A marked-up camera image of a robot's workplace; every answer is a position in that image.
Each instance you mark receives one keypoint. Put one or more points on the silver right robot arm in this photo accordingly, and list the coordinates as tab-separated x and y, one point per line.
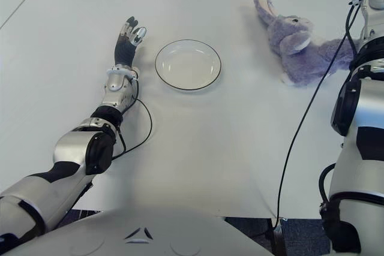
369	112

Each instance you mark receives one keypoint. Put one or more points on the purple plush bunny doll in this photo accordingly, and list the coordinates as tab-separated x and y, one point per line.
297	58

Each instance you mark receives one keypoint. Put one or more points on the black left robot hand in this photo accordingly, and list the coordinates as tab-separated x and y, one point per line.
123	52

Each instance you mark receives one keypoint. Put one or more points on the white plate with black rim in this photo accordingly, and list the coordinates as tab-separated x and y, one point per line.
188	67

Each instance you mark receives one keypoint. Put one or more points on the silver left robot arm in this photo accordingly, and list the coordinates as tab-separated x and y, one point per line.
75	148

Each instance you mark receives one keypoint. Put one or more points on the grey table leg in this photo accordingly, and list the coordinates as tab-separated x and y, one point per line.
279	241

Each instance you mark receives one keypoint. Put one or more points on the grey robot torso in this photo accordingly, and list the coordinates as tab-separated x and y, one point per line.
150	238

